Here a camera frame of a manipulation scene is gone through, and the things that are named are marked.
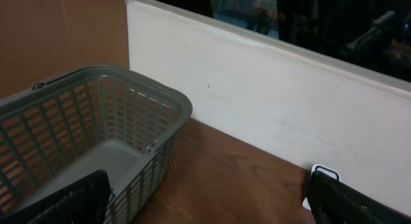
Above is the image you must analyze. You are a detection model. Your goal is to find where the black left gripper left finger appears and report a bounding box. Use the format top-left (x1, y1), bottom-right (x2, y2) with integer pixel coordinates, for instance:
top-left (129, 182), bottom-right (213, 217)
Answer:
top-left (1, 169), bottom-right (111, 224)

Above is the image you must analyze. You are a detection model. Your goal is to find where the brown cardboard panel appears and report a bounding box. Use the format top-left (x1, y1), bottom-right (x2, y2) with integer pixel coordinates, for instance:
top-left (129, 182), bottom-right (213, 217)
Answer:
top-left (1, 0), bottom-right (129, 97)

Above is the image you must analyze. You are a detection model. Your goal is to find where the grey plastic mesh basket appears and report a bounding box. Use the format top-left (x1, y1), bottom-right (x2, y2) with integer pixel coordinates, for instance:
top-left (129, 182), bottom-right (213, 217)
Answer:
top-left (1, 65), bottom-right (193, 223)

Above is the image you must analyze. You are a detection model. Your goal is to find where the dark glass window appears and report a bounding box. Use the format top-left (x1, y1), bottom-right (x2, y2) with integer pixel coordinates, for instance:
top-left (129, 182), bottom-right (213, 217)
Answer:
top-left (156, 0), bottom-right (410, 82)

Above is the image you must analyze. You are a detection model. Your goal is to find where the white barcode scanner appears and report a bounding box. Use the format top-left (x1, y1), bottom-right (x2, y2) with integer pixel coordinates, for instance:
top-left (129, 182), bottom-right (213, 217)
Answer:
top-left (302, 164), bottom-right (341, 211)

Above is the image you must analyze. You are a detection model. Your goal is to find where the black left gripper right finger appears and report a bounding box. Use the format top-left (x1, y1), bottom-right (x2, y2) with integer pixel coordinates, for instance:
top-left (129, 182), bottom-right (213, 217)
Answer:
top-left (307, 171), bottom-right (410, 224)

